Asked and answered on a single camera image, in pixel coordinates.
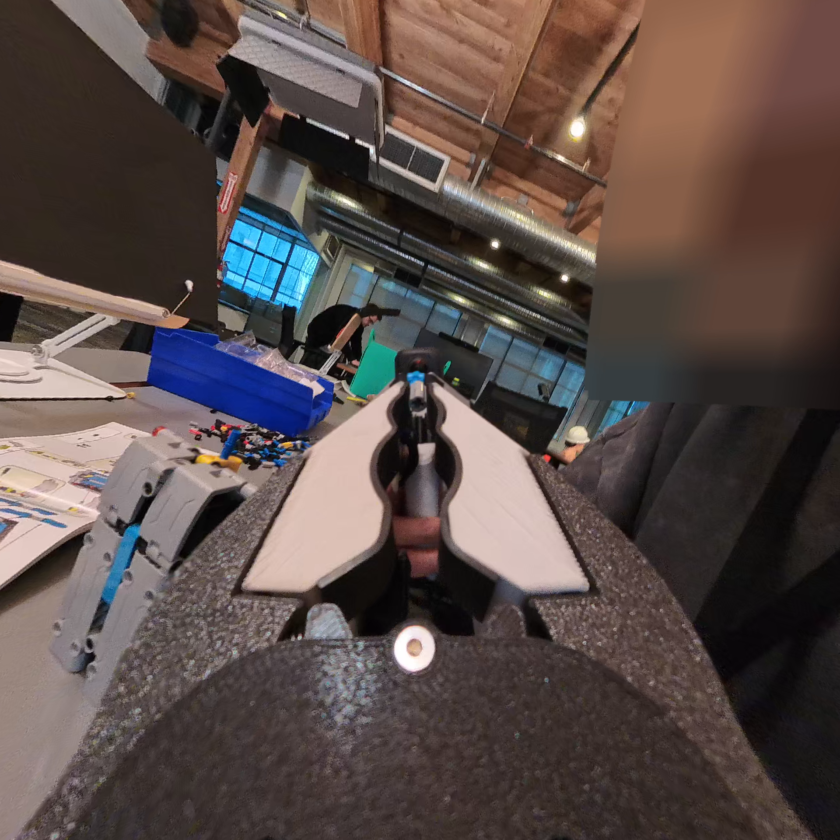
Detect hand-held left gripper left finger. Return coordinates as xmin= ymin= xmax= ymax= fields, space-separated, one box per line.
xmin=241 ymin=382 xmax=404 ymax=637

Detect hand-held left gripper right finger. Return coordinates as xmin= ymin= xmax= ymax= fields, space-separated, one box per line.
xmin=428 ymin=382 xmax=591 ymax=623

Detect grey blue block model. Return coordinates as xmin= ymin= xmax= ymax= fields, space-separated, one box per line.
xmin=54 ymin=427 xmax=258 ymax=697

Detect person's right hand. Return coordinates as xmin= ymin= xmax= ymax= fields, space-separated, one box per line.
xmin=392 ymin=515 xmax=442 ymax=578

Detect green backdrop screen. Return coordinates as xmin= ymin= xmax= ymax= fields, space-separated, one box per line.
xmin=344 ymin=328 xmax=454 ymax=401

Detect pile of building block pieces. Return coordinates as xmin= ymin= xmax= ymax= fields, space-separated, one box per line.
xmin=189 ymin=420 xmax=315 ymax=468

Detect black monitor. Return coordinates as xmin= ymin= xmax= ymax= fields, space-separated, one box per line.
xmin=474 ymin=382 xmax=569 ymax=439

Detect clear plastic bags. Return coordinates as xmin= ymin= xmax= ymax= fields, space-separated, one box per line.
xmin=213 ymin=331 xmax=336 ymax=395

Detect blue plastic bin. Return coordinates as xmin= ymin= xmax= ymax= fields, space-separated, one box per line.
xmin=147 ymin=328 xmax=336 ymax=437

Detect white ceiling air vent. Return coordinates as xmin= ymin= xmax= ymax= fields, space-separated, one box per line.
xmin=375 ymin=123 xmax=452 ymax=193

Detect person's grey sweatshirt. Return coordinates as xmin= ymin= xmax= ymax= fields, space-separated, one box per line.
xmin=564 ymin=400 xmax=840 ymax=840

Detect open instruction booklet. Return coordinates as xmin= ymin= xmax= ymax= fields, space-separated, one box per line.
xmin=0 ymin=422 xmax=152 ymax=592

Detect studio panel light on stand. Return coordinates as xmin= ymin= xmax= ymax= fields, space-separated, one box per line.
xmin=215 ymin=13 xmax=388 ymax=186

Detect white folding stand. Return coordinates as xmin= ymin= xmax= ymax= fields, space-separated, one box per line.
xmin=0 ymin=259 xmax=194 ymax=401

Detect black backdrop board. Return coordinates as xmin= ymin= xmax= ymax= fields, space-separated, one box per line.
xmin=0 ymin=0 xmax=221 ymax=329

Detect silver air duct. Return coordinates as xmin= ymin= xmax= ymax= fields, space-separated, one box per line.
xmin=305 ymin=177 xmax=599 ymax=283

